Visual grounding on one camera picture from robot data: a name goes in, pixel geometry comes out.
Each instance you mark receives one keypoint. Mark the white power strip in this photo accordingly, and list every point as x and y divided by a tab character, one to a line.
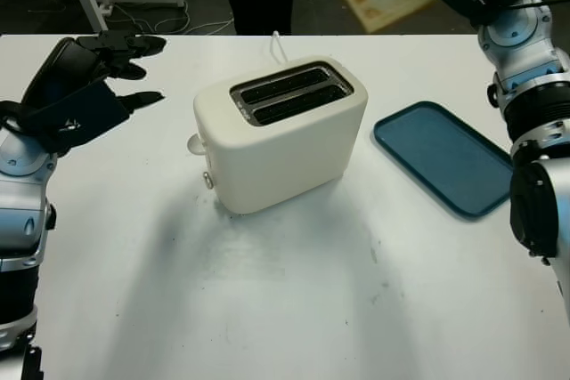
106	10

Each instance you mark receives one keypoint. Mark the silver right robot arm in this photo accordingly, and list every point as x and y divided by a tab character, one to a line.
530	64

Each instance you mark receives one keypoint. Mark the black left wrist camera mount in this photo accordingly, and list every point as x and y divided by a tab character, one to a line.
75	122

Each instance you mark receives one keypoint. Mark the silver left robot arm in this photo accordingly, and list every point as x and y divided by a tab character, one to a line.
18	202

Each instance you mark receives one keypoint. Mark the blue plastic tray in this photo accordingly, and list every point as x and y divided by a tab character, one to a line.
441	157

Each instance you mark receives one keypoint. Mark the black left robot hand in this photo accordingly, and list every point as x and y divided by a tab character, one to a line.
62	68

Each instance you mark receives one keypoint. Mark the white two-slot toaster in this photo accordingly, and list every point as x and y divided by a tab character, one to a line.
285	162

